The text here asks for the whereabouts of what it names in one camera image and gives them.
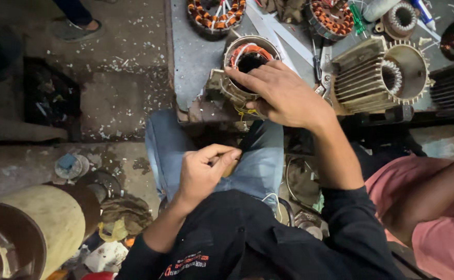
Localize round stator with orange coils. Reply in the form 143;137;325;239
306;0;356;42

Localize grey sandal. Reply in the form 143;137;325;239
51;17;106;43

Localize blue jeans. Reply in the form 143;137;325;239
145;109;286;212

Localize yellow lead wires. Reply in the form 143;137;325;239
235;107;259;122

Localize green screwdriver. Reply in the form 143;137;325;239
349;3;367;38

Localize metal pliers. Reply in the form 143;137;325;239
312;38;333;100

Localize small stator with white windings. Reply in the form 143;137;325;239
375;2;419;40

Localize person's right hand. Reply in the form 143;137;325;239
225;60;337;133

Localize round part with blue cap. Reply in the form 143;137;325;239
54;152;91;180

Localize dirty brown rag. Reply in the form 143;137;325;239
100;194;154;237

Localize black insulation strip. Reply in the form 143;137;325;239
238;120;265;156

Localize white insulation paper strips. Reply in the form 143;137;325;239
246;2;315;75

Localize black shirt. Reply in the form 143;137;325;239
115;186;406;280

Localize dark round metal part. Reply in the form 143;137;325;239
76;170;123;204

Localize large beige finned motor housing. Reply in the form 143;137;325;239
329;36;433;116

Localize blue and white tube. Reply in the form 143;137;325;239
410;0;438;32

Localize white crumpled paper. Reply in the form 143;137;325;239
82;241;129;274

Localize open stator with orange coils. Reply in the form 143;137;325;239
186;0;247;40

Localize yellow plastic bag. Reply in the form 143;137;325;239
98;217;129;243

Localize beige motor stator housing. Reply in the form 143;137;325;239
207;35;283;114

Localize person's left hand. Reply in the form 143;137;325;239
176;143;243;211

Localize yellow cylindrical motor casing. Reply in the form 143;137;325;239
0;184;102;280

